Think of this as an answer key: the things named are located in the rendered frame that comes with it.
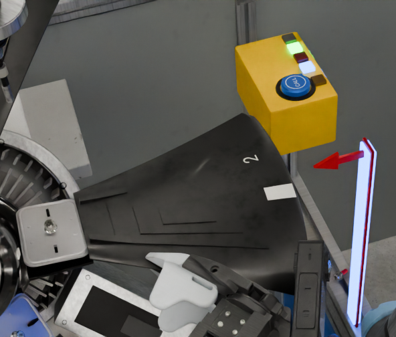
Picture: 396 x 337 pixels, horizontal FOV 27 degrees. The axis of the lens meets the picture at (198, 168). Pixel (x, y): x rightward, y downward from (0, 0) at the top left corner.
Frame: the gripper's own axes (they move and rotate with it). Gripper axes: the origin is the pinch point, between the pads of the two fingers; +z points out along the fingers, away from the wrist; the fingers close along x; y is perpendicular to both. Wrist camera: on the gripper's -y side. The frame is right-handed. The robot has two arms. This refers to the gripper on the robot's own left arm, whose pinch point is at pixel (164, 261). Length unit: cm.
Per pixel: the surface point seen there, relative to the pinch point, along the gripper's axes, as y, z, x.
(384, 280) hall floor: -80, 15, 127
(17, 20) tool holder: 0.3, 7.9, -28.3
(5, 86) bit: 1.8, 11.1, -20.9
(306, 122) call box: -36.2, 6.8, 18.3
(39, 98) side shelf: -31, 61, 35
